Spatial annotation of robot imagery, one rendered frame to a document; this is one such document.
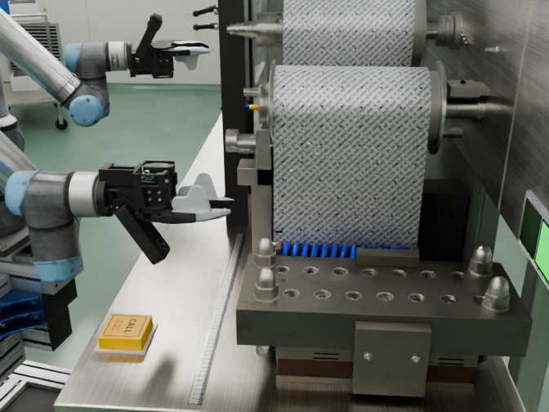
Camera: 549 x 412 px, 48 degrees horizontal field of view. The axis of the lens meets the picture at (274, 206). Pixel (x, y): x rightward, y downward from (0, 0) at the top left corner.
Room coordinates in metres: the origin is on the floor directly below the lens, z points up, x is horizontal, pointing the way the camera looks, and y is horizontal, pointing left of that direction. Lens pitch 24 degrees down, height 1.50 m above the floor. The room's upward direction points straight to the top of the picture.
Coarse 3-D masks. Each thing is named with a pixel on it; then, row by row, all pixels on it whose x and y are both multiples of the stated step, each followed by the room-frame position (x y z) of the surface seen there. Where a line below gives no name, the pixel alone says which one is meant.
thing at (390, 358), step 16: (368, 336) 0.68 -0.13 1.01; (384, 336) 0.68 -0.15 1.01; (400, 336) 0.68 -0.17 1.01; (416, 336) 0.68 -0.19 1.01; (368, 352) 0.68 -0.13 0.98; (384, 352) 0.68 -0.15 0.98; (400, 352) 0.68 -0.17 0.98; (416, 352) 0.68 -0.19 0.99; (368, 368) 0.68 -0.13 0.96; (384, 368) 0.68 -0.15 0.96; (400, 368) 0.68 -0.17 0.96; (416, 368) 0.68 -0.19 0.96; (352, 384) 0.69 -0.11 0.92; (368, 384) 0.68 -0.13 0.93; (384, 384) 0.68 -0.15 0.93; (400, 384) 0.68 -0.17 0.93; (416, 384) 0.68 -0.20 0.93
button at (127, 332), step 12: (108, 324) 0.83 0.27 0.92; (120, 324) 0.83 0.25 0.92; (132, 324) 0.83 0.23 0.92; (144, 324) 0.83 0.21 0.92; (108, 336) 0.80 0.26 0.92; (120, 336) 0.80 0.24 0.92; (132, 336) 0.80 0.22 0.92; (144, 336) 0.81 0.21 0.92; (108, 348) 0.79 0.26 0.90; (120, 348) 0.79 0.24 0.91; (132, 348) 0.79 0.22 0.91
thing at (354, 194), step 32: (288, 160) 0.91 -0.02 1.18; (320, 160) 0.90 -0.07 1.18; (352, 160) 0.90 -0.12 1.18; (384, 160) 0.89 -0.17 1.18; (416, 160) 0.89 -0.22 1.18; (288, 192) 0.91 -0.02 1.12; (320, 192) 0.90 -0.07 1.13; (352, 192) 0.90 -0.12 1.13; (384, 192) 0.89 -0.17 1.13; (416, 192) 0.89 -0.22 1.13; (288, 224) 0.91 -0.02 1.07; (320, 224) 0.90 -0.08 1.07; (352, 224) 0.90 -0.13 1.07; (384, 224) 0.89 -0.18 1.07; (416, 224) 0.89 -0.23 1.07
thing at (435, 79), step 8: (432, 72) 0.95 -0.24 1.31; (432, 80) 0.92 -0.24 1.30; (432, 88) 0.91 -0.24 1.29; (432, 96) 0.90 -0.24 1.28; (440, 96) 0.90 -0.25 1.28; (432, 104) 0.90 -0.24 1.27; (432, 112) 0.90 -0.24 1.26; (432, 120) 0.90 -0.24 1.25; (432, 128) 0.90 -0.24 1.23; (432, 136) 0.90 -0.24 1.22
